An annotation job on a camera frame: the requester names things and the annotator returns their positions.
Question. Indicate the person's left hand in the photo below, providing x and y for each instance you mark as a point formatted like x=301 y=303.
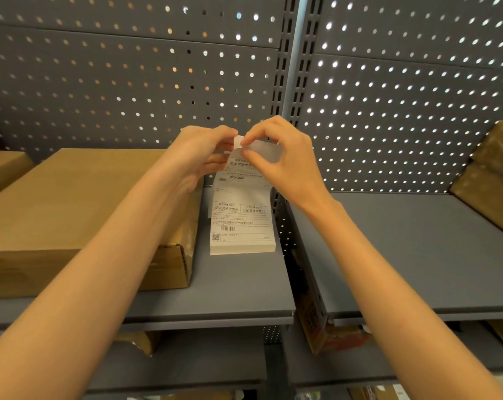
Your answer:
x=185 y=158

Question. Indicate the person's right hand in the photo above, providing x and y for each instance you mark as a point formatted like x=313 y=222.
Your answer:
x=291 y=162

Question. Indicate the person's right thumb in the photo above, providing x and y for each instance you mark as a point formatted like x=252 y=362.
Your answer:
x=256 y=157

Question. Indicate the white shipping label strip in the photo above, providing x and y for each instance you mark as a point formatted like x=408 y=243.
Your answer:
x=241 y=172

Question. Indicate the person's right forearm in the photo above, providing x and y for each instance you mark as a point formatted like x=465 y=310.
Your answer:
x=384 y=295

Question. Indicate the person's left forearm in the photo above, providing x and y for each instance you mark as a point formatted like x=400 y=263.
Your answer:
x=97 y=279

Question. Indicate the stack of white printed labels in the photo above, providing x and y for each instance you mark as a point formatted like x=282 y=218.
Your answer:
x=241 y=229

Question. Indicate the grey slotted shelf upright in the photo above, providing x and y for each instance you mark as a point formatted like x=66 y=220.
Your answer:
x=295 y=58

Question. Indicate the grey metal shelf board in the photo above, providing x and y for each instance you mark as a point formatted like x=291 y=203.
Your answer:
x=235 y=287
x=401 y=254

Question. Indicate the grey perforated back panel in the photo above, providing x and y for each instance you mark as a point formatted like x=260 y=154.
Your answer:
x=130 y=70
x=401 y=99

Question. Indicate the red and brown carton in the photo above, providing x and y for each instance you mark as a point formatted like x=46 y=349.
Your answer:
x=318 y=324

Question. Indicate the large flat cardboard box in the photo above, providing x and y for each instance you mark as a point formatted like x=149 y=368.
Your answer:
x=68 y=204

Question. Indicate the grey lower shelf board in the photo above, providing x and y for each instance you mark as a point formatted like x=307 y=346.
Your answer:
x=201 y=362
x=339 y=364

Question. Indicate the brown paper parcel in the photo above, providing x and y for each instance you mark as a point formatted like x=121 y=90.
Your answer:
x=141 y=342

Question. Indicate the brown taped parcel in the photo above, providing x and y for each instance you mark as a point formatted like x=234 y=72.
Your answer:
x=491 y=179

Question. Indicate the small brown cardboard box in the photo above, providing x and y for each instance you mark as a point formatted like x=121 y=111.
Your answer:
x=3 y=170

